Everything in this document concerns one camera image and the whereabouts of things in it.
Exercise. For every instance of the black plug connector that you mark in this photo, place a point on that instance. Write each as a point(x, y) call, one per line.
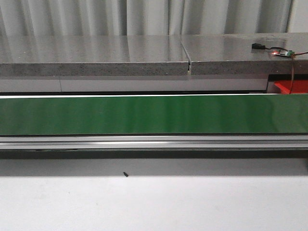
point(258, 46)

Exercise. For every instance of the green conveyor belt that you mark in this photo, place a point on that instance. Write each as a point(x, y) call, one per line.
point(187, 114)

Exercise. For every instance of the red plastic tray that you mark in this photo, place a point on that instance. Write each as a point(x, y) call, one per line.
point(292, 87)

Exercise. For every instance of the small green circuit board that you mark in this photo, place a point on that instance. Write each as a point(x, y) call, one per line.
point(283, 53)

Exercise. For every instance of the white pleated curtain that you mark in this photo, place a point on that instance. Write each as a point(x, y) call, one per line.
point(151, 17)

